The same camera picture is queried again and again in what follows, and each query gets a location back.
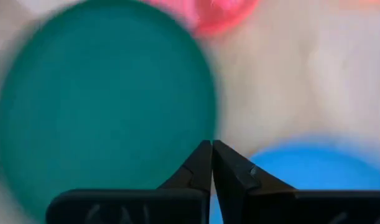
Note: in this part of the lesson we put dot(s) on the pink translucent plastic plate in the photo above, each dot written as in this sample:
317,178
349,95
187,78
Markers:
220,15

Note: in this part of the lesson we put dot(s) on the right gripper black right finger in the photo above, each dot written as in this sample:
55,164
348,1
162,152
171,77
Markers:
239,199

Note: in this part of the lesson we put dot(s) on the dark teal bowl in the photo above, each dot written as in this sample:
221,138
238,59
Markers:
99,93

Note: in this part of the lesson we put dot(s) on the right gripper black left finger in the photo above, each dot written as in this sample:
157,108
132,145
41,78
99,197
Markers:
189,205

